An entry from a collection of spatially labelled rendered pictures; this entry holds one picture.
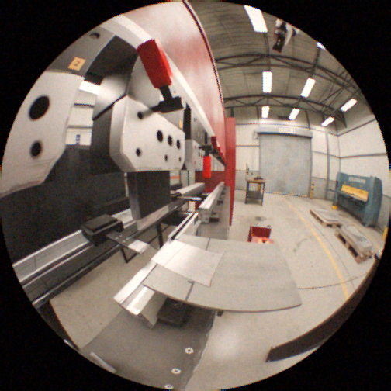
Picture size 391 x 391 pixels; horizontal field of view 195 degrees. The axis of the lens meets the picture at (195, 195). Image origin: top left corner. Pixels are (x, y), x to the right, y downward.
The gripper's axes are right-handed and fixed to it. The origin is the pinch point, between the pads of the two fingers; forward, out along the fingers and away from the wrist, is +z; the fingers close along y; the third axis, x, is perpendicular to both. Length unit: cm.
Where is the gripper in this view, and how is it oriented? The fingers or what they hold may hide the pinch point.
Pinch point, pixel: (278, 42)
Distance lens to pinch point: 51.6
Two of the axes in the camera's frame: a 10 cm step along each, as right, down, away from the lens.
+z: -4.1, 7.4, 5.4
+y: -3.8, 4.0, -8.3
